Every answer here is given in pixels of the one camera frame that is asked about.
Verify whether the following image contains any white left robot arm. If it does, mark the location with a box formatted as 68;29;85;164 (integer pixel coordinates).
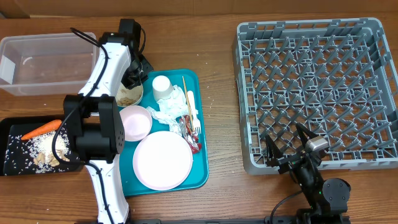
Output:
62;19;153;223

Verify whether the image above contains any grey plastic dishwasher rack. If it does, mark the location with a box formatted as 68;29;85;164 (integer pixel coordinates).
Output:
232;17;397;175

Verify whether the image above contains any clear plastic bin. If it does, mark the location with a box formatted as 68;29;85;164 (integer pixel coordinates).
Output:
1;33;98;96

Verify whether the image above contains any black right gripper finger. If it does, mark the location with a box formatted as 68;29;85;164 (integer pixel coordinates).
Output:
265;134;284;165
295;123;318;146

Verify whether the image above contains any white plastic fork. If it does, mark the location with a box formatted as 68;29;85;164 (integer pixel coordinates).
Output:
187;91;201;134

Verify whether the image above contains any pile of rice and peanuts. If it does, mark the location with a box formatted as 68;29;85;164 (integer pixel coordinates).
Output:
2;126;81;176

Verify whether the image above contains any white bowl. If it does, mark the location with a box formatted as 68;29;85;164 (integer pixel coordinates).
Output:
115;84;144;107

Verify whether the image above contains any white paper cup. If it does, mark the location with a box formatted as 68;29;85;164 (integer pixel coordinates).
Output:
152;75;174;101

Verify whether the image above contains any orange carrot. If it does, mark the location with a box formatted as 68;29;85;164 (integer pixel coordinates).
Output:
21;119;62;141

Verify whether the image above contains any red snack wrapper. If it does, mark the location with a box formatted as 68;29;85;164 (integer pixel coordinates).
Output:
178;115;202;154

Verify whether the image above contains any pink bowl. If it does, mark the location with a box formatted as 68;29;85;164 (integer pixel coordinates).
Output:
119;105;152;142

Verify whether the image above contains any wooden chopstick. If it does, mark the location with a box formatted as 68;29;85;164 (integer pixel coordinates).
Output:
182;76;195;132

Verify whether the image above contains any crumpled white tissue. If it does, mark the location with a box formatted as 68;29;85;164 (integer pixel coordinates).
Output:
146;85;188;136

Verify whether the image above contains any black food waste tray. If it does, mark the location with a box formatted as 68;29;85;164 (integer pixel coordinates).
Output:
1;115;82;176

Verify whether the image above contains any large white plate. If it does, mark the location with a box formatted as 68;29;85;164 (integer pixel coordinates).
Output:
132;131;193;191

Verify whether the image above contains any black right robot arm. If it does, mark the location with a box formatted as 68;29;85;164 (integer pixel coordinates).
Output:
264;123;351;224

